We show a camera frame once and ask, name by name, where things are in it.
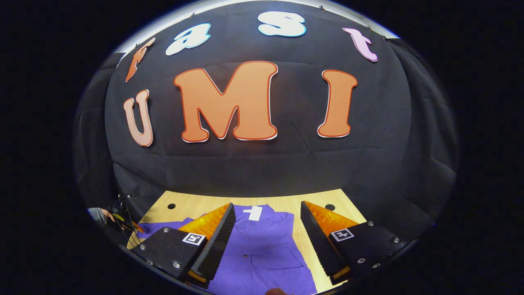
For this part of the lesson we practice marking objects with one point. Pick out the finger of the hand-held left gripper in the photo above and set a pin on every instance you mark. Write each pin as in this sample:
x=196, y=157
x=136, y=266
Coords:
x=137, y=227

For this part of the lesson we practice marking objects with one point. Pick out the purple shirt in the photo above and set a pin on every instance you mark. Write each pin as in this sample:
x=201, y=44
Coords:
x=262, y=246

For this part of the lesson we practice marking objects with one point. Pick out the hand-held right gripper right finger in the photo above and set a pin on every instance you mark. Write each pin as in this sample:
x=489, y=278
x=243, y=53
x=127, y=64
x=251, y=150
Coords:
x=317, y=241

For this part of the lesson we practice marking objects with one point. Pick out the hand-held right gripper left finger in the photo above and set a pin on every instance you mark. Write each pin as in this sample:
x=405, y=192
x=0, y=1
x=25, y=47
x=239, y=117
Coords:
x=217, y=246

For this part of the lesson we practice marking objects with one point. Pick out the row of backdrop clips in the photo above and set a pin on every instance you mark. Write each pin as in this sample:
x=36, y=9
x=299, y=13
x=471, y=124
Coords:
x=321, y=7

